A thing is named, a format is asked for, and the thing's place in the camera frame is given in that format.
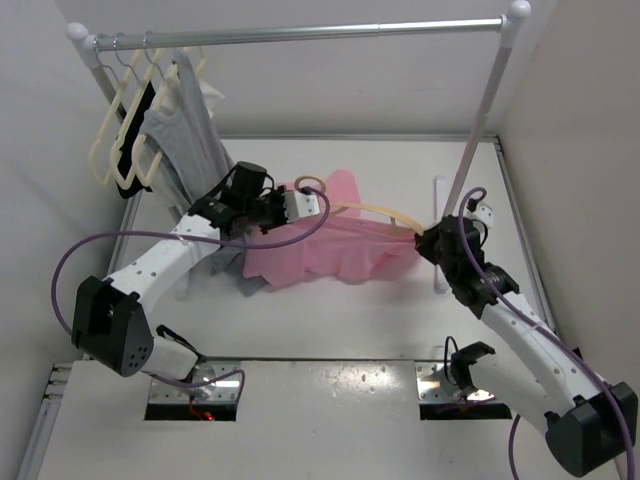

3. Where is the tan plastic hanger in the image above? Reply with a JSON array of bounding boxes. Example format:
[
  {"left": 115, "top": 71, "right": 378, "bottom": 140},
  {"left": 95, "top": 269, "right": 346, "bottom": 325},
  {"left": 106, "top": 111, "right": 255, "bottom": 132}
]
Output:
[{"left": 293, "top": 175, "right": 424, "bottom": 235}]

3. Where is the pink t-shirt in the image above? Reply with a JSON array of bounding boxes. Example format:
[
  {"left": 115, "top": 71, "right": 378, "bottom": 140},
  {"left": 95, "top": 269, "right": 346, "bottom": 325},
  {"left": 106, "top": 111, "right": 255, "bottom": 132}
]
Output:
[{"left": 242, "top": 169, "right": 419, "bottom": 288}]

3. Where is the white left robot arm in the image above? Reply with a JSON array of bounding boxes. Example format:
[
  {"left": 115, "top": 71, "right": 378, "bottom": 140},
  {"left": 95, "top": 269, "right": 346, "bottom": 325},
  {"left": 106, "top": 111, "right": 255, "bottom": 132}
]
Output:
[{"left": 71, "top": 162, "right": 296, "bottom": 389}]

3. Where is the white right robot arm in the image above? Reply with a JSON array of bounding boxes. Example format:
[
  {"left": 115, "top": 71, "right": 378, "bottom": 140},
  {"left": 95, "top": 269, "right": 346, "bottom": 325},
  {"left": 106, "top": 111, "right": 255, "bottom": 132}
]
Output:
[{"left": 415, "top": 215, "right": 639, "bottom": 478}]

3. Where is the grey t-shirt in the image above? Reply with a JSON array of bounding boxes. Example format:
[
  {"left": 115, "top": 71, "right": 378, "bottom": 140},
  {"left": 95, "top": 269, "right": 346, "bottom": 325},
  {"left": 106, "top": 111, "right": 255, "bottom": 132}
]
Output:
[{"left": 137, "top": 48, "right": 266, "bottom": 299}]

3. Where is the cream hanger with grey shirt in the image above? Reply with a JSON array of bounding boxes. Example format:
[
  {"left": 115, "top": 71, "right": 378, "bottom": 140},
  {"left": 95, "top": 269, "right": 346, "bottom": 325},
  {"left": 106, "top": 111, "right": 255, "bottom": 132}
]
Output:
[{"left": 125, "top": 45, "right": 209, "bottom": 185}]

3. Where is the cream hanger with black garment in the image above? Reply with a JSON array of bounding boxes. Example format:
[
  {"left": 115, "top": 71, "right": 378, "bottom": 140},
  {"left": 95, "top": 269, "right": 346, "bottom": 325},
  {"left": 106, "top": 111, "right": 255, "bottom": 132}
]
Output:
[{"left": 109, "top": 32, "right": 164, "bottom": 190}]

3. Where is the cream hanger outer left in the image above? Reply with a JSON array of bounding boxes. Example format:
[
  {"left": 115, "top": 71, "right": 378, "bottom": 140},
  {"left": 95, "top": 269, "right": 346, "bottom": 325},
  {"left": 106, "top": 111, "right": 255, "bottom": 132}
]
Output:
[{"left": 89, "top": 33, "right": 142, "bottom": 187}]

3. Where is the white garment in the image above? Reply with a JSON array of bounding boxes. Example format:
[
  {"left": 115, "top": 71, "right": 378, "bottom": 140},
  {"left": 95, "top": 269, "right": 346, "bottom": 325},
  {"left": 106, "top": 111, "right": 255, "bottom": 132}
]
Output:
[{"left": 158, "top": 79, "right": 225, "bottom": 118}]

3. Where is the white front cover panel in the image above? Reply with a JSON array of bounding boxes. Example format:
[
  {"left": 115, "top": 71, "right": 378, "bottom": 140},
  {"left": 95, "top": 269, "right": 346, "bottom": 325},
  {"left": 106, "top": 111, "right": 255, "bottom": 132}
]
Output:
[{"left": 37, "top": 358, "right": 624, "bottom": 480}]

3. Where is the silver clothes rack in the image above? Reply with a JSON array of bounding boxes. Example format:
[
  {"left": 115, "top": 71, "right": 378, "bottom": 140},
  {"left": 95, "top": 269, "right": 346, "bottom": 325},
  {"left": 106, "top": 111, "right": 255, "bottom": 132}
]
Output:
[{"left": 64, "top": 0, "right": 532, "bottom": 294}]

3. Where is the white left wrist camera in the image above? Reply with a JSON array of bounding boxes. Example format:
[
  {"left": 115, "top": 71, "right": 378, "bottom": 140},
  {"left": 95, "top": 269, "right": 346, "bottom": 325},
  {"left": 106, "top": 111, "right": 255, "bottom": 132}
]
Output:
[{"left": 284, "top": 190, "right": 320, "bottom": 223}]

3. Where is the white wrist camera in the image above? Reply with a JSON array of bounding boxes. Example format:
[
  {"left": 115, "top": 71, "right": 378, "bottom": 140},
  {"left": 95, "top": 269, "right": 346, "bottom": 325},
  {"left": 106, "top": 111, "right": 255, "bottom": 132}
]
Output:
[
  {"left": 465, "top": 199, "right": 495, "bottom": 234},
  {"left": 284, "top": 190, "right": 320, "bottom": 223}
]

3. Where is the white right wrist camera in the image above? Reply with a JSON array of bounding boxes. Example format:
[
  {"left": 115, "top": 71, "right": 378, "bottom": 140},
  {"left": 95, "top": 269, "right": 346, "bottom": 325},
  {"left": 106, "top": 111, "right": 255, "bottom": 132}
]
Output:
[{"left": 465, "top": 199, "right": 495, "bottom": 234}]

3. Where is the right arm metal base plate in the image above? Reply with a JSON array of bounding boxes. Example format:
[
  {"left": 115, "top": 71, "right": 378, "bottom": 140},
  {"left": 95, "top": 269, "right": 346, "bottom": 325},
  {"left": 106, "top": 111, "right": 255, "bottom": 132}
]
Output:
[{"left": 414, "top": 361, "right": 498, "bottom": 405}]

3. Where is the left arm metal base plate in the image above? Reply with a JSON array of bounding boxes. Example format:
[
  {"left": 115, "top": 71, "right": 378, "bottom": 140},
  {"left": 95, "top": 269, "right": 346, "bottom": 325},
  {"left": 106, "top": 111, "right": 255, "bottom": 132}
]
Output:
[{"left": 148, "top": 362, "right": 245, "bottom": 406}]

